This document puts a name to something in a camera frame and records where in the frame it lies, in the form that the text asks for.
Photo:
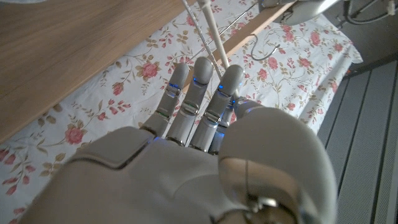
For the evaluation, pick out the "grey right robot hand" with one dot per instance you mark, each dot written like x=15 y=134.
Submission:
x=186 y=174

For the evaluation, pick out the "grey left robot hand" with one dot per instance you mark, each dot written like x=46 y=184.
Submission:
x=304 y=9

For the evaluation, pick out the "wooden clip hanger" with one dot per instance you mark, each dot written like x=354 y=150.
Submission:
x=248 y=31

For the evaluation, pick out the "floral backdrop cloth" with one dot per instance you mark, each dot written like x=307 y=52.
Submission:
x=130 y=77

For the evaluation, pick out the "dark door rail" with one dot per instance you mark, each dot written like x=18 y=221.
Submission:
x=373 y=66

